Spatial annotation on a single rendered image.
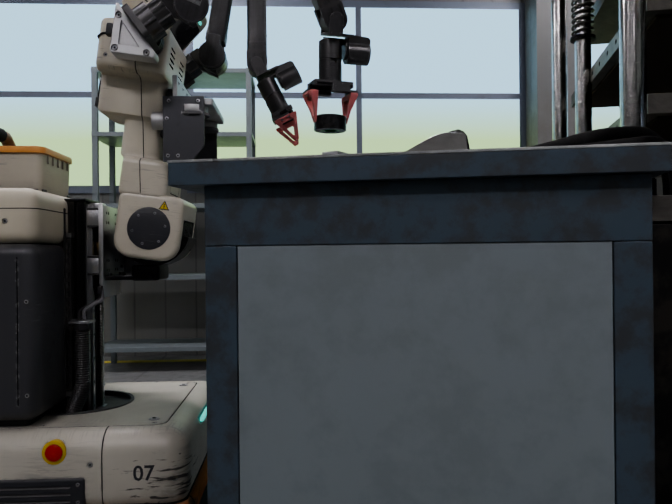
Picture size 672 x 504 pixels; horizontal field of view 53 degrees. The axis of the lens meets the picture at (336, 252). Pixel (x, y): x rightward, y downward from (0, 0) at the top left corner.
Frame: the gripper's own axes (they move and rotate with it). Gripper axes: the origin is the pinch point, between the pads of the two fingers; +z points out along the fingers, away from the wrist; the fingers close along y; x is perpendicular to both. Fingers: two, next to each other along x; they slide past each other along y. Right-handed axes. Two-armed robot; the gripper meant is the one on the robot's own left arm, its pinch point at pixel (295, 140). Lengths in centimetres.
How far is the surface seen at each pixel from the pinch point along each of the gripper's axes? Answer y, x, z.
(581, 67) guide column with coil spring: 27, -102, 18
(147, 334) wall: 246, 126, 32
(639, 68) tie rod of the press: -46, -76, 29
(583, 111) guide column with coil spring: 27, -95, 32
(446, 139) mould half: -47, -27, 23
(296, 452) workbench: -100, 29, 56
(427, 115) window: 244, -105, -12
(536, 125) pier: 225, -161, 28
